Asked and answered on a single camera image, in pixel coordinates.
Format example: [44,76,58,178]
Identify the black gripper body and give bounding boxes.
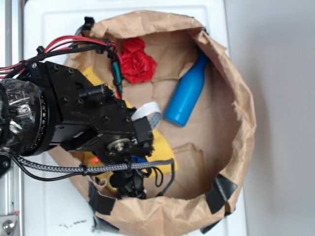
[26,60,156,200]

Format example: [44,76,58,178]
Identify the yellow cloth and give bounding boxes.
[78,66,178,195]

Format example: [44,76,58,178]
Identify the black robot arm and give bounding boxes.
[0,61,154,165]

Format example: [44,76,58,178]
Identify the red crumpled cloth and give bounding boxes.
[119,37,157,84]

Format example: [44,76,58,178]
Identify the white plastic lid tray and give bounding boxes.
[18,4,248,236]

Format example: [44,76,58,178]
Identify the blue plastic bottle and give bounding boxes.
[164,52,209,127]

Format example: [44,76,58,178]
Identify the brown paper bag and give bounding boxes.
[50,10,256,236]

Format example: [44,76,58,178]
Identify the grey braided cable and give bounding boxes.
[11,156,177,197]

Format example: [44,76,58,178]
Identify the red and black wires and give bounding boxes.
[0,35,124,99]

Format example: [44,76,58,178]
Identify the white flat ribbon cable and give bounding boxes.
[131,101,163,130]

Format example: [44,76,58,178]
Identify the aluminium frame rail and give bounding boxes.
[0,0,25,236]

